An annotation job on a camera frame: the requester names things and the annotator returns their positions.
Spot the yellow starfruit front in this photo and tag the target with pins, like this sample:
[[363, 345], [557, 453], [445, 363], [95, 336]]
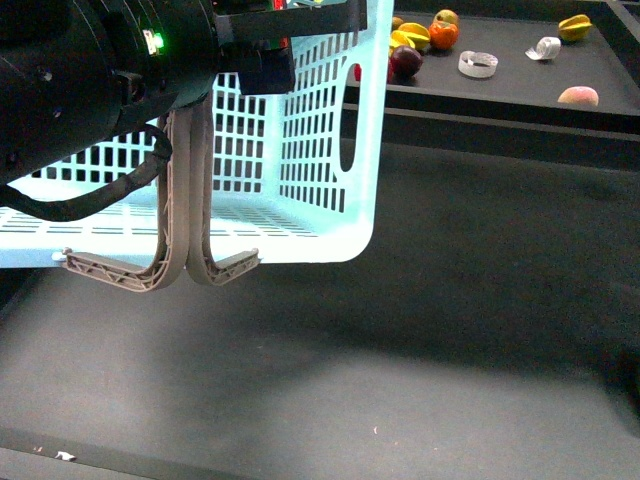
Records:
[[398, 39]]

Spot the dark purple plum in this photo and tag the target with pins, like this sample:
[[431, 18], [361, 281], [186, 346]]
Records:
[[406, 61]]

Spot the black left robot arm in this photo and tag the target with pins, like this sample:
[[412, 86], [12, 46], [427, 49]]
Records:
[[75, 73]]

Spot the light blue plastic basket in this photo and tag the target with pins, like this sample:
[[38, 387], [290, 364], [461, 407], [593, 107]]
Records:
[[294, 175]]

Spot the yellow starfruit right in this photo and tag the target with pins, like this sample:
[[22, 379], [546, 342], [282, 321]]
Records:
[[574, 28]]

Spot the yellow mango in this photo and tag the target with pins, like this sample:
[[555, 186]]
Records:
[[417, 33]]

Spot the red yellow apple back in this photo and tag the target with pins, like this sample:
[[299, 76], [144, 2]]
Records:
[[448, 16]]

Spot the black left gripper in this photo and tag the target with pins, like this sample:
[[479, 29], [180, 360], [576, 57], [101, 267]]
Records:
[[255, 37]]

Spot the pink peach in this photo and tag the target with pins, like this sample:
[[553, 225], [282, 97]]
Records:
[[579, 95]]

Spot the orange persimmon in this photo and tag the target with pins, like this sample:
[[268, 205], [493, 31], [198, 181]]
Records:
[[443, 35]]

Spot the yellow starfruit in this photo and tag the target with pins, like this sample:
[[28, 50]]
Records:
[[574, 28], [398, 39]]

